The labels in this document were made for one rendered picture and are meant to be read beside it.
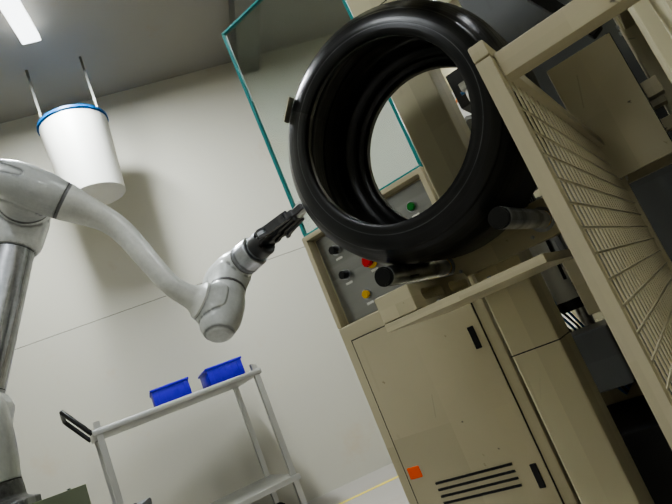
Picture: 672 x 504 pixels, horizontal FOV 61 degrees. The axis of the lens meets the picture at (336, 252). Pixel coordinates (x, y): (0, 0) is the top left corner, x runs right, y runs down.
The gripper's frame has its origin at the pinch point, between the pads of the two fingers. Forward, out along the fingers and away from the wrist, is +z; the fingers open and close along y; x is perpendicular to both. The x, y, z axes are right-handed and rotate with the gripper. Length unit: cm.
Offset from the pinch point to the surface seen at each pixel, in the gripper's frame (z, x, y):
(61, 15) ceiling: -151, -272, 106
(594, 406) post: 26, 78, 27
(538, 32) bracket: 68, 30, -60
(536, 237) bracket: 39, 37, 23
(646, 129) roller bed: 71, 31, 19
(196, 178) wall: -201, -181, 215
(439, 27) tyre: 54, -4, -12
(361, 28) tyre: 41.0, -17.0, -11.9
